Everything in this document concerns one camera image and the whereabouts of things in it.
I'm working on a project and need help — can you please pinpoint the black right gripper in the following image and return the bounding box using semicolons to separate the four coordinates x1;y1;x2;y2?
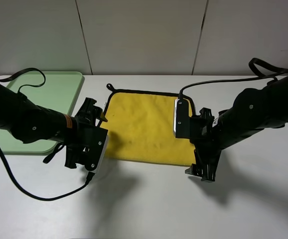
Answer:
185;108;221;182

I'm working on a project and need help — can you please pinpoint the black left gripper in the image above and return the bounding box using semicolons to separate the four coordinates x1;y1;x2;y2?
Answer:
59;98;107;169

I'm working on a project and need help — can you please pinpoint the yellow towel with black trim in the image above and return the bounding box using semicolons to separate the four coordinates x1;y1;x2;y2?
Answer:
99;83;195;166

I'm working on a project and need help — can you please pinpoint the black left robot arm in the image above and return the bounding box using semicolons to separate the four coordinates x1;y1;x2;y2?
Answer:
0;80;108;171

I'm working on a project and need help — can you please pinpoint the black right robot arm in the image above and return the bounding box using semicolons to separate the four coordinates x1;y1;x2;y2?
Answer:
185;76;288;182

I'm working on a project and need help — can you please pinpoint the light green plastic tray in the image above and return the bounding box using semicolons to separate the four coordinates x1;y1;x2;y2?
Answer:
0;72;84;155

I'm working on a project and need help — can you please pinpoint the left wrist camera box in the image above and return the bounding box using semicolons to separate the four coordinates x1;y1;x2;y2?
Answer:
84;127;109;174

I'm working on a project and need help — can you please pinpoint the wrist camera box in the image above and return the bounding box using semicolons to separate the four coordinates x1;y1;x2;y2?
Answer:
173;99;190;139
84;127;109;174

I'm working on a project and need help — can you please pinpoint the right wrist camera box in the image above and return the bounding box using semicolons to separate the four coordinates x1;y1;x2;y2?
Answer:
173;99;190;139

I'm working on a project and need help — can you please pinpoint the black left camera cable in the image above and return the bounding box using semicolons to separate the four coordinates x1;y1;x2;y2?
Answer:
0;124;95;201

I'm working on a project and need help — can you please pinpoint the black camera cable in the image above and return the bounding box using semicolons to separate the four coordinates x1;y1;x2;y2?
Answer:
0;124;95;201
178;58;288;100

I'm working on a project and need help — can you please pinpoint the black right camera cable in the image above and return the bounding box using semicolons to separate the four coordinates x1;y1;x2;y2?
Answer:
178;58;288;100

